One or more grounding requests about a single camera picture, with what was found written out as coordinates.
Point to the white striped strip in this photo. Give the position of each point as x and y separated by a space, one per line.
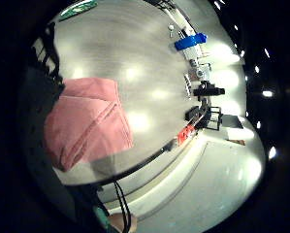
187 84

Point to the blue box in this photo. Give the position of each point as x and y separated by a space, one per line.
189 41

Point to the black block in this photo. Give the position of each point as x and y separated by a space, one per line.
192 113

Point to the red clamp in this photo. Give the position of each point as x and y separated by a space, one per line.
186 133

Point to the small white round object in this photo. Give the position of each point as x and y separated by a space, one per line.
171 27

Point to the green flat object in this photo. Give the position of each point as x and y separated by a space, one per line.
80 8

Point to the grey metal device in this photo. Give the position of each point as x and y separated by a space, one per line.
200 71

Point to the pink folded cloth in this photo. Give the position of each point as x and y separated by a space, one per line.
89 123

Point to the dark flat board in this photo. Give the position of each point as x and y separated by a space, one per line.
232 121

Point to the black camera on mount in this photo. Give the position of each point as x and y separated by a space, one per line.
208 90

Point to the black frame stand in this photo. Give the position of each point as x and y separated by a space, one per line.
215 118

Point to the brown flat piece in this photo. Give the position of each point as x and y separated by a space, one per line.
236 141

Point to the teal sleeve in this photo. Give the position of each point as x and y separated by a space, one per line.
102 217

